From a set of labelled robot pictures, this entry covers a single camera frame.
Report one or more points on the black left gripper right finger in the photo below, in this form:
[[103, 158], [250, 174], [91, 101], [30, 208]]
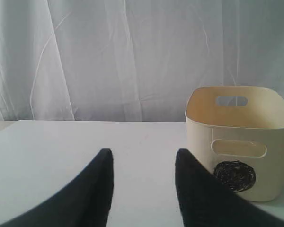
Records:
[[205, 202]]

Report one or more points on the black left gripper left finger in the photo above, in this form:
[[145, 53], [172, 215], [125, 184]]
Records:
[[46, 198]]

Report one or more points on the cream bin with circle mark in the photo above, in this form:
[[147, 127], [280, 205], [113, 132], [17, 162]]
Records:
[[237, 134]]

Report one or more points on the white backdrop curtain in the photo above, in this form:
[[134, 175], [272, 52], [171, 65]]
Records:
[[132, 60]]

